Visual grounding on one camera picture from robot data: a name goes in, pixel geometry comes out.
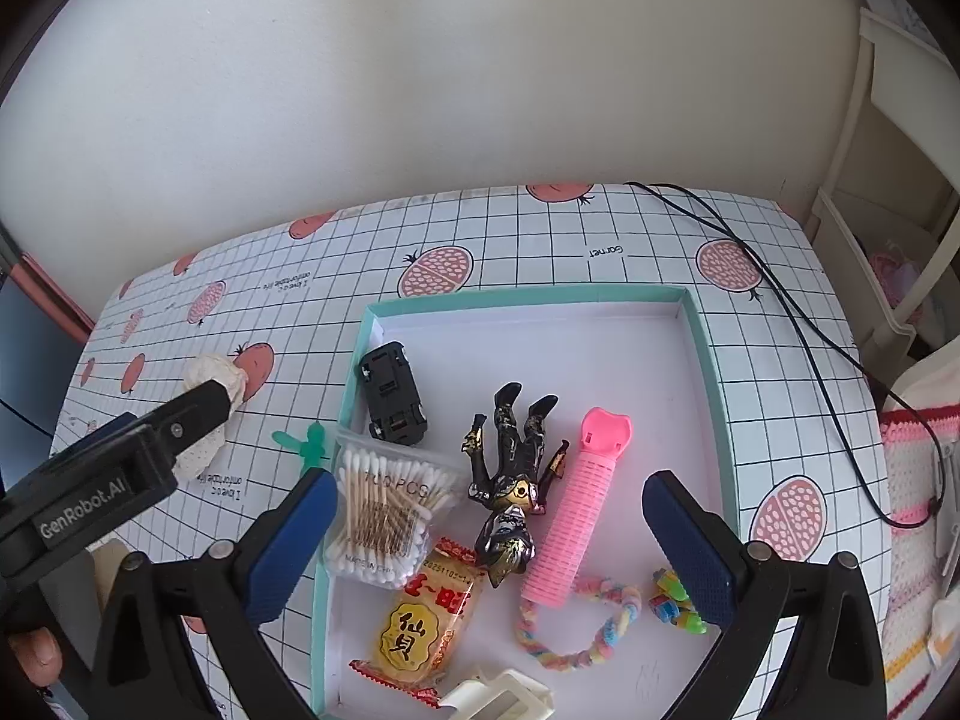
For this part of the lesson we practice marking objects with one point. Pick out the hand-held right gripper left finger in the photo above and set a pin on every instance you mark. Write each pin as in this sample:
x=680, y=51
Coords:
x=292, y=540

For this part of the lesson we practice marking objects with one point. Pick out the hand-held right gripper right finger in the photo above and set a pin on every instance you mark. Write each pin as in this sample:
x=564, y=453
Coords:
x=690, y=547

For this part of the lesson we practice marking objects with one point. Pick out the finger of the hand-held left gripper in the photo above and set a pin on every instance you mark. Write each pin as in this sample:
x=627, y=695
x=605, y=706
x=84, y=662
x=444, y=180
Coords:
x=195, y=416

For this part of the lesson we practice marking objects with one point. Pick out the cream lace scrunchie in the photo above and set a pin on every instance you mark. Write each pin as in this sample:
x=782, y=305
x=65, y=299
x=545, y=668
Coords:
x=202, y=367

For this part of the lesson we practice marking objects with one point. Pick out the colourful building block toy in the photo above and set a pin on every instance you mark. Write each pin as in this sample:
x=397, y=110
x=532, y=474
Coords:
x=671, y=600

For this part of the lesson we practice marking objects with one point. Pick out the clear cotton swab box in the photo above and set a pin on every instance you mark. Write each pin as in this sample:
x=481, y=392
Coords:
x=382, y=510

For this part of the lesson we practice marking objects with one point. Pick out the pink hair roller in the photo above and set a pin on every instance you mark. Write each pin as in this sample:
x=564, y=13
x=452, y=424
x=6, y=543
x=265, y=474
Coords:
x=577, y=517

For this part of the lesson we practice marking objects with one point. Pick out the black toy car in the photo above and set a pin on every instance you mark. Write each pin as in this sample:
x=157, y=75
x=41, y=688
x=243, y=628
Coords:
x=390, y=390

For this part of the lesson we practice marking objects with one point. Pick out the black gold action figure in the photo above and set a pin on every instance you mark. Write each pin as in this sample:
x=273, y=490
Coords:
x=510, y=480

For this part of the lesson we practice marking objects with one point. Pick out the teal shallow box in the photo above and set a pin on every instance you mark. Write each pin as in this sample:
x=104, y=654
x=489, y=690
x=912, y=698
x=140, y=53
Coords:
x=600, y=360

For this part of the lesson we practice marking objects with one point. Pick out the white plastic clip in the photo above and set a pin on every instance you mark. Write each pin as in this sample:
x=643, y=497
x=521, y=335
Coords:
x=487, y=697

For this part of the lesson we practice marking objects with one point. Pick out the person's left hand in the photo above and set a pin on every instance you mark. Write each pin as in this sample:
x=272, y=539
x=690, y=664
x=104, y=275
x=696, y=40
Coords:
x=34, y=656

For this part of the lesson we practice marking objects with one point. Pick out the red yellow snack packet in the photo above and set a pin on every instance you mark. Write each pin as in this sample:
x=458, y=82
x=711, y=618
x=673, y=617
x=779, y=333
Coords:
x=420, y=630

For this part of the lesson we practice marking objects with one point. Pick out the dark panel with pink edge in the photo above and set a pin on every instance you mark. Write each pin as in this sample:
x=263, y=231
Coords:
x=30, y=360

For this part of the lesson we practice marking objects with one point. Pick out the pink striped crochet cloth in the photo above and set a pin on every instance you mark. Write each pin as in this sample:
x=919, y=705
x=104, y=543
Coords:
x=911, y=465

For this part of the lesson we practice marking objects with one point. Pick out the pink soft item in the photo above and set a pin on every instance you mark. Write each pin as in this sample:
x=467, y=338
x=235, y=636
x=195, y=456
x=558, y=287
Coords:
x=889, y=274

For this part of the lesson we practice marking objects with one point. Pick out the grid fruit print tablecloth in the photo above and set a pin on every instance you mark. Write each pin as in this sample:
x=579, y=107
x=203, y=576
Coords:
x=525, y=240

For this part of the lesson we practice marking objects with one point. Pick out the white shelf rack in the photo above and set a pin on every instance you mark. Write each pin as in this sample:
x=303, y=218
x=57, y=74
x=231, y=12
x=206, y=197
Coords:
x=900, y=97

